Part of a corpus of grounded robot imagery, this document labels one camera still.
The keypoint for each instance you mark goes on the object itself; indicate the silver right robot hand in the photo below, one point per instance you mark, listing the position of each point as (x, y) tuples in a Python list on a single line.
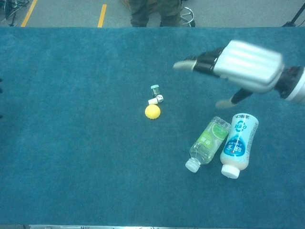
[(250, 64)]

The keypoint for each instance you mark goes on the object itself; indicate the white milky drink bottle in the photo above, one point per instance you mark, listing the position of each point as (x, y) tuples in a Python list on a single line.
[(238, 145)]

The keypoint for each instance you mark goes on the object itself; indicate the clear bottle green label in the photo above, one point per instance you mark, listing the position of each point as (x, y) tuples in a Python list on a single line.
[(209, 143)]

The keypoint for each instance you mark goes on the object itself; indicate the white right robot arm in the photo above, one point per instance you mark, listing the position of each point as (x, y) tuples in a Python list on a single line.
[(297, 90)]

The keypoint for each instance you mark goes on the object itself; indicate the black tripod stand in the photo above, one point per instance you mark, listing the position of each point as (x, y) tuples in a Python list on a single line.
[(296, 14)]

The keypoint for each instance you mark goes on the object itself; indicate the chrome stool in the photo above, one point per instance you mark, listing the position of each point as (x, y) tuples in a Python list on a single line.
[(188, 14)]

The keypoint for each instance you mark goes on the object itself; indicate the white die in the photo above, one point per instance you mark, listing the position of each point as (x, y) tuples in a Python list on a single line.
[(159, 98)]

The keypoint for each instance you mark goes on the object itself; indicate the small teal-capped vial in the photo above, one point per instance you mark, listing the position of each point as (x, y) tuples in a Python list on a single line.
[(155, 91)]

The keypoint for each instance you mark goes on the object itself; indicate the small white cylinder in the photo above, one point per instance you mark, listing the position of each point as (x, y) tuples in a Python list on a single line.
[(152, 101)]

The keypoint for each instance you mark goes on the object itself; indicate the yellow dome ball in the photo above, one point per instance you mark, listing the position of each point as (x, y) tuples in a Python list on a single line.
[(152, 112)]

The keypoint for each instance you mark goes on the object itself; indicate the person legs olive trousers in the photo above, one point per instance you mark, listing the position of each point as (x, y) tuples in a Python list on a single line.
[(140, 12)]

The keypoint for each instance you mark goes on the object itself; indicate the teal carpet table cover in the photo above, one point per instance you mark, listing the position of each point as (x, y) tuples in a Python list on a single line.
[(71, 155)]

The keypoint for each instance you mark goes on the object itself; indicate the long yellow floor tape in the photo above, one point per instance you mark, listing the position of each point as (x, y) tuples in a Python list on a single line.
[(29, 13)]

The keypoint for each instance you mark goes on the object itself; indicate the metal frame cart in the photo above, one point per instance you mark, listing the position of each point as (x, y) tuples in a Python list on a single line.
[(10, 9)]

